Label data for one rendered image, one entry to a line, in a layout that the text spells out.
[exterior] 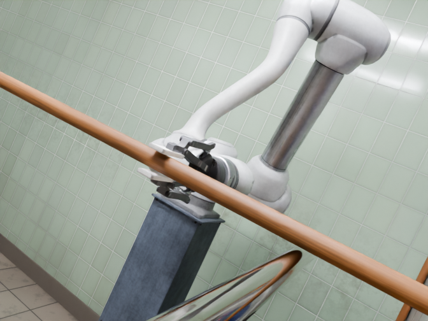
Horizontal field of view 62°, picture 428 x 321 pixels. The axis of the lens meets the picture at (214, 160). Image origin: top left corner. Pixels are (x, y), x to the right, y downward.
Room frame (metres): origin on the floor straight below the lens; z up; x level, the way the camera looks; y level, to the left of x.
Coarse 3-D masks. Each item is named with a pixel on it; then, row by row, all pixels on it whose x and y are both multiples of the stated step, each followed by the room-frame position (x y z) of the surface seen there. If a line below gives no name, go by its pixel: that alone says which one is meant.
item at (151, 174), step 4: (140, 168) 0.56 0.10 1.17; (140, 172) 0.55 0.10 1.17; (144, 172) 0.55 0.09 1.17; (148, 172) 0.55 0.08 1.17; (152, 172) 0.57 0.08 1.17; (156, 172) 0.59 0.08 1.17; (148, 176) 0.55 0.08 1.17; (152, 176) 0.55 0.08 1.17; (156, 176) 0.56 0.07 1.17; (160, 176) 0.57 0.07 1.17; (164, 176) 0.58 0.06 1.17; (160, 180) 0.57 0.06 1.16; (164, 180) 0.58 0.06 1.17; (168, 180) 0.59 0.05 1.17; (172, 180) 0.60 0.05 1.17
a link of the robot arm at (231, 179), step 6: (216, 156) 0.77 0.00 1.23; (222, 162) 0.77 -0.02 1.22; (228, 162) 0.77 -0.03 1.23; (228, 168) 0.76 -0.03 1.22; (234, 168) 0.79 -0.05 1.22; (228, 174) 0.76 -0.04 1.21; (234, 174) 0.78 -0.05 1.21; (228, 180) 0.75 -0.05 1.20; (234, 180) 0.78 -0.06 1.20; (234, 186) 0.79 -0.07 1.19
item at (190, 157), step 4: (184, 148) 0.61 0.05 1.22; (184, 152) 0.61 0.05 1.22; (188, 152) 0.62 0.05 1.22; (188, 156) 0.62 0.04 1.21; (192, 156) 0.64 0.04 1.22; (188, 160) 0.67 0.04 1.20; (192, 160) 0.65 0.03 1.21; (196, 160) 0.66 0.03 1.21; (200, 160) 0.67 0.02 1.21; (196, 164) 0.66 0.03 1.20; (200, 164) 0.67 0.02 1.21; (204, 164) 0.68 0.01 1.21; (204, 168) 0.69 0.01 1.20; (208, 168) 0.70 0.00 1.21
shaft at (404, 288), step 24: (0, 72) 0.75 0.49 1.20; (24, 96) 0.70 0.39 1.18; (48, 96) 0.69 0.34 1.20; (72, 120) 0.64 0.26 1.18; (96, 120) 0.64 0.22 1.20; (120, 144) 0.60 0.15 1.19; (144, 144) 0.59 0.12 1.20; (168, 168) 0.55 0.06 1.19; (192, 168) 0.55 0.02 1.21; (216, 192) 0.52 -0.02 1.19; (240, 192) 0.52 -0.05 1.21; (264, 216) 0.49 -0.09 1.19; (288, 240) 0.48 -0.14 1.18; (312, 240) 0.46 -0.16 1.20; (336, 264) 0.45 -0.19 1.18; (360, 264) 0.43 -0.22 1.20; (384, 288) 0.42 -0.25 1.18; (408, 288) 0.41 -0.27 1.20
